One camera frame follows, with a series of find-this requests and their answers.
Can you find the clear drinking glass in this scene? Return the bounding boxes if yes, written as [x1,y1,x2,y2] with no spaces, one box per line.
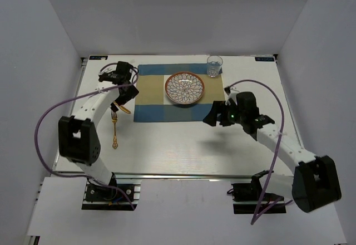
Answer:
[206,56,223,77]

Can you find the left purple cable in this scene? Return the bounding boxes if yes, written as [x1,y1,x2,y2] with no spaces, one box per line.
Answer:
[34,63,140,210]

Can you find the blue table label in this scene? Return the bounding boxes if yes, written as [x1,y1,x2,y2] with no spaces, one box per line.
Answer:
[89,55,108,60]
[255,57,275,62]

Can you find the gold knife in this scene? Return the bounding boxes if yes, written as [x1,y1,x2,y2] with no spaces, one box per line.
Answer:
[118,105,131,114]

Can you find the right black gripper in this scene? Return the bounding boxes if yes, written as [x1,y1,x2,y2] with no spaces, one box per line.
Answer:
[203,100,246,126]

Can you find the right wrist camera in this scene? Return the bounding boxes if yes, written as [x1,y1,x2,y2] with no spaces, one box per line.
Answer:
[224,86,240,103]

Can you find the left blue table label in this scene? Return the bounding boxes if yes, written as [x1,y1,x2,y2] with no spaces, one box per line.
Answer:
[89,55,108,60]

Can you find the gold fork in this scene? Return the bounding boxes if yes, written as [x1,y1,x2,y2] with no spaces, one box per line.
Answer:
[111,110,118,149]

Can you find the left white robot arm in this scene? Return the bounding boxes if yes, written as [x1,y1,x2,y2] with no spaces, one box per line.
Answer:
[58,61,139,200]

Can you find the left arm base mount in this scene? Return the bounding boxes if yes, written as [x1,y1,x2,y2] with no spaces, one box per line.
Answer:
[81,179,141,211]

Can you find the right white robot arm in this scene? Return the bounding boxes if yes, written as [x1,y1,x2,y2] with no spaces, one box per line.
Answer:
[203,92,342,213]

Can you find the right blue table label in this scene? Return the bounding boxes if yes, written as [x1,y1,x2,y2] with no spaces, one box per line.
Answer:
[255,57,275,62]

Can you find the patterned ceramic plate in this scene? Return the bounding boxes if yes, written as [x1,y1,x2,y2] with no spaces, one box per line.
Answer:
[164,72,205,105]

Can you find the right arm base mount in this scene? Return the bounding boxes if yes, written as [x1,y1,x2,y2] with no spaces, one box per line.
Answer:
[227,183,286,215]

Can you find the blue and tan placemat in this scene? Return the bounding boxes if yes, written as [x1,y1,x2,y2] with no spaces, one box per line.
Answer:
[133,63,225,123]

